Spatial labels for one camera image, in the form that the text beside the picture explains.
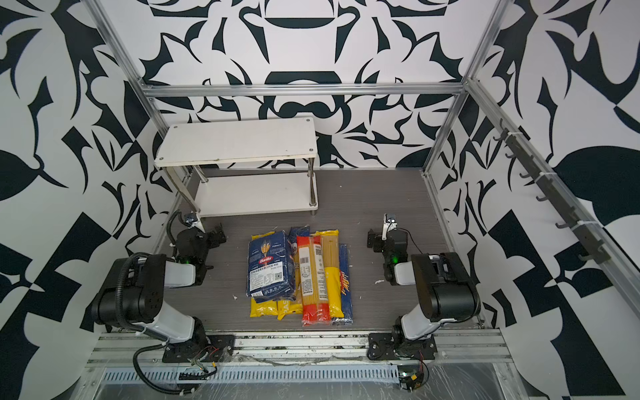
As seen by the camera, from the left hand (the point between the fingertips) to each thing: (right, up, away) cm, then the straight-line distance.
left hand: (204, 223), depth 94 cm
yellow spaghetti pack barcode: (+23, -25, -14) cm, 37 cm away
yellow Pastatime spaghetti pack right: (+47, -6, -2) cm, 47 cm away
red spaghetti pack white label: (+41, -22, -19) cm, 50 cm away
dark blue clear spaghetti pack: (+33, -3, 0) cm, 34 cm away
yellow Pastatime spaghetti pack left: (+30, -25, -14) cm, 42 cm away
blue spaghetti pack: (+51, -20, -10) cm, 56 cm away
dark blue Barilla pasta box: (+28, -12, -15) cm, 34 cm away
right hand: (+67, -1, +2) cm, 67 cm away
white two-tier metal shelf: (+8, +24, +30) cm, 39 cm away
